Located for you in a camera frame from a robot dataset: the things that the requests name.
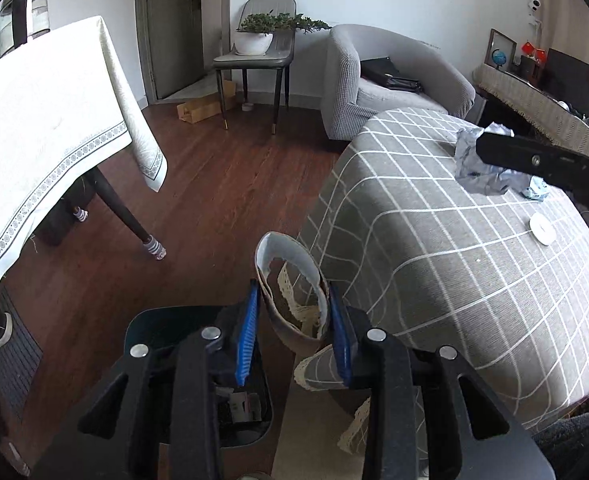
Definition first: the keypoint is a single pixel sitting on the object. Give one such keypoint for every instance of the black bag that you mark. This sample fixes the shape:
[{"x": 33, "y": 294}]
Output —
[{"x": 389, "y": 77}]

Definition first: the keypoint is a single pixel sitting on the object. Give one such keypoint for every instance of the sideboard with beige cloth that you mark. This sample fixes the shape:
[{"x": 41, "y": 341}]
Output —
[{"x": 524, "y": 92}]

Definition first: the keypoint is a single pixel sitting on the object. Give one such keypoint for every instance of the dark brown box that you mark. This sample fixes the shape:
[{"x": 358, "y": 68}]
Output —
[{"x": 529, "y": 67}]

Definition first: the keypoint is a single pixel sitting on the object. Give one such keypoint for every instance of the glass electric kettle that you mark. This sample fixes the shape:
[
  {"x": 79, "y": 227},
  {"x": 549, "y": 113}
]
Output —
[{"x": 37, "y": 5}]

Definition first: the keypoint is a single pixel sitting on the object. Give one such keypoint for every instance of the dark teal waste bin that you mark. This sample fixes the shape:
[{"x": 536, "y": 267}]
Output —
[{"x": 149, "y": 325}]

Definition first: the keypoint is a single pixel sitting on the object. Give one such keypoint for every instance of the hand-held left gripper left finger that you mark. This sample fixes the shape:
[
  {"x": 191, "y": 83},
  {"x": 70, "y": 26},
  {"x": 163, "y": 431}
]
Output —
[{"x": 247, "y": 340}]

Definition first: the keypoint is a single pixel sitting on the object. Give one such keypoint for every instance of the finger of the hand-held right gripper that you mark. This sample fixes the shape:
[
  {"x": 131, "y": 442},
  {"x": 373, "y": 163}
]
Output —
[{"x": 534, "y": 160}]

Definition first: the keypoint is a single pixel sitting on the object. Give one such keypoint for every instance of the grey dining chair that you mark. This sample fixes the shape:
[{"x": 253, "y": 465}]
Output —
[{"x": 269, "y": 7}]

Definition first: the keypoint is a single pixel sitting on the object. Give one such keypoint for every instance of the potted plant white pot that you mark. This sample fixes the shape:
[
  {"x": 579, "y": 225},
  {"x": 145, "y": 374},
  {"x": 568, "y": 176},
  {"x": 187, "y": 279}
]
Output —
[{"x": 253, "y": 42}]

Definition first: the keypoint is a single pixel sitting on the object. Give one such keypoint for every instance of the round table grey checked tablecloth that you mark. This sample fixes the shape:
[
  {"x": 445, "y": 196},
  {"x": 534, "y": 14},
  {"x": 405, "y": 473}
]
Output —
[{"x": 449, "y": 285}]

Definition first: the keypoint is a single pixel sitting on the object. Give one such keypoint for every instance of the grey door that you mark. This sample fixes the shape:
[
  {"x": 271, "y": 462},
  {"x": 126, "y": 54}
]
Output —
[{"x": 174, "y": 35}]

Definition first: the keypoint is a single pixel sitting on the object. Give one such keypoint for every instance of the person's grey fleece trousers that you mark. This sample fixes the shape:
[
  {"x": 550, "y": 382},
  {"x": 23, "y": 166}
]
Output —
[{"x": 574, "y": 440}]

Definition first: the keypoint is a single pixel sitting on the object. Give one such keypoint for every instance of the striped table leg sock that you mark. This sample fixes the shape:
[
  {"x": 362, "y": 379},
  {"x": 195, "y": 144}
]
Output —
[
  {"x": 154, "y": 250},
  {"x": 80, "y": 215}
]

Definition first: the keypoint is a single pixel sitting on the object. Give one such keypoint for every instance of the dining table white tablecloth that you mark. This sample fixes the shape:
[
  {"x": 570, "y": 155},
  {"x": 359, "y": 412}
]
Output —
[{"x": 49, "y": 110}]

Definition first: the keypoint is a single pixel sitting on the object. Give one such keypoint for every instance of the white paper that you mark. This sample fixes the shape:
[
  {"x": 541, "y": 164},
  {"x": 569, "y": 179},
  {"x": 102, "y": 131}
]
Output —
[{"x": 469, "y": 160}]

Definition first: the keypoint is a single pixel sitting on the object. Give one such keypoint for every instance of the grey floor mat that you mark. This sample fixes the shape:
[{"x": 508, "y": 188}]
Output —
[{"x": 19, "y": 355}]

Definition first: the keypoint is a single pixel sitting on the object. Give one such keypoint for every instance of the white round lid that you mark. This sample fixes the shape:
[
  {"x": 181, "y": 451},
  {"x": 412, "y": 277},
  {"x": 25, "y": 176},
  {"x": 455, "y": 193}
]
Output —
[{"x": 544, "y": 230}]

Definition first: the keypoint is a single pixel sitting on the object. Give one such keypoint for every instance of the grey armchair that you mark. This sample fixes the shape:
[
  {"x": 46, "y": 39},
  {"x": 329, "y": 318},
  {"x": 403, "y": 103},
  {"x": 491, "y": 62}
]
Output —
[{"x": 344, "y": 75}]

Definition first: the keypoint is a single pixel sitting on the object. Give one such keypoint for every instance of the small red flags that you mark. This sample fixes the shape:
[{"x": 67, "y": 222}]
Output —
[{"x": 529, "y": 49}]

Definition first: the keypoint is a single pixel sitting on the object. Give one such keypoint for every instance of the small blue globe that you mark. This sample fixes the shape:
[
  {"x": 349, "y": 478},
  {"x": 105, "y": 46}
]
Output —
[{"x": 499, "y": 56}]

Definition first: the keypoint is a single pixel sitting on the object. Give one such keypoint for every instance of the long cardboard box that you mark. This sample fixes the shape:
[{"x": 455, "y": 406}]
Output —
[{"x": 204, "y": 107}]

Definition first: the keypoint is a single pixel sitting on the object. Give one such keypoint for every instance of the blue white plastic packet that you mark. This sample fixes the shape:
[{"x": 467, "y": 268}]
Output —
[{"x": 536, "y": 191}]

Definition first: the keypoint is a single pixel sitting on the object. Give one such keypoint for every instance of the white security camera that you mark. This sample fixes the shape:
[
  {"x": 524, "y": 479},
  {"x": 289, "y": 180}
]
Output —
[{"x": 535, "y": 6}]

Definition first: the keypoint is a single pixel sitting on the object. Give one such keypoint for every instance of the black monitor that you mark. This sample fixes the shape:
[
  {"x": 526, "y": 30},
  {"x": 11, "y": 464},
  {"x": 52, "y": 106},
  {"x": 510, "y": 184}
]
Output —
[{"x": 571, "y": 77}]

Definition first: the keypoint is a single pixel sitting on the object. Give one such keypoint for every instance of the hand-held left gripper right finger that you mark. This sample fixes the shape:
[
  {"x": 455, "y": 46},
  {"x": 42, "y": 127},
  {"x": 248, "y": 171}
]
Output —
[{"x": 342, "y": 340}]

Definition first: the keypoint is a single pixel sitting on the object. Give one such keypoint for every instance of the dark picture frame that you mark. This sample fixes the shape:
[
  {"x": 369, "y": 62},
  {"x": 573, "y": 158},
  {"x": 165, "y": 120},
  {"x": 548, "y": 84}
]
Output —
[{"x": 501, "y": 40}]

